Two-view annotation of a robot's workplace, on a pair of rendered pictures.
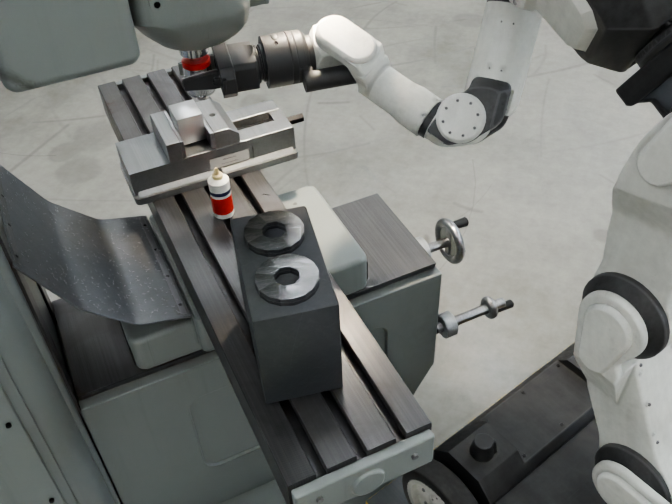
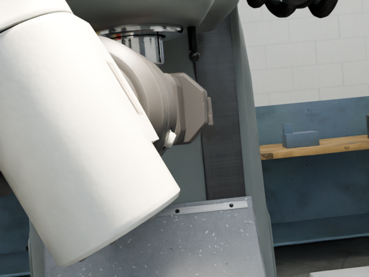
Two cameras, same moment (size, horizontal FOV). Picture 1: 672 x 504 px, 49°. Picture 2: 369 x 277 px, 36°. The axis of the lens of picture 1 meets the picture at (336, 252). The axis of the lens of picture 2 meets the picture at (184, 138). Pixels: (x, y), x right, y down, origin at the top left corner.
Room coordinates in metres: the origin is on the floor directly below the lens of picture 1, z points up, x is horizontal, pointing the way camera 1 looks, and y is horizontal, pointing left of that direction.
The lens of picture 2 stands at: (1.31, -0.24, 1.24)
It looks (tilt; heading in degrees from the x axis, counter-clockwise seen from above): 3 degrees down; 109
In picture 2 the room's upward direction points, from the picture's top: 5 degrees counter-clockwise
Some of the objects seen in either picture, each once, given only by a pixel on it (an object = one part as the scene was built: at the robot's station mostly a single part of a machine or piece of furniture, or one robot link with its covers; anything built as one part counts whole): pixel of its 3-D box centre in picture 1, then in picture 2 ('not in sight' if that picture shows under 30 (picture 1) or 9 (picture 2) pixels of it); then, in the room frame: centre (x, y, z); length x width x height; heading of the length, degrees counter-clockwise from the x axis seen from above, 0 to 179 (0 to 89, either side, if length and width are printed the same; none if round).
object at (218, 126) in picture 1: (215, 122); not in sight; (1.29, 0.23, 1.03); 0.12 x 0.06 x 0.04; 23
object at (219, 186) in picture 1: (220, 191); not in sight; (1.11, 0.21, 0.99); 0.04 x 0.04 x 0.11
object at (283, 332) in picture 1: (286, 299); not in sight; (0.78, 0.08, 1.04); 0.22 x 0.12 x 0.20; 12
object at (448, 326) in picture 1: (475, 313); not in sight; (1.20, -0.33, 0.52); 0.22 x 0.06 x 0.06; 114
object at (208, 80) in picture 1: (201, 83); not in sight; (1.08, 0.21, 1.24); 0.06 x 0.02 x 0.03; 103
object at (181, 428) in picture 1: (262, 368); not in sight; (1.12, 0.19, 0.44); 0.80 x 0.30 x 0.60; 114
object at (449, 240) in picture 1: (436, 245); not in sight; (1.31, -0.24, 0.64); 0.16 x 0.12 x 0.12; 114
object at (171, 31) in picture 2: not in sight; (134, 34); (1.11, 0.21, 1.31); 0.09 x 0.09 x 0.01
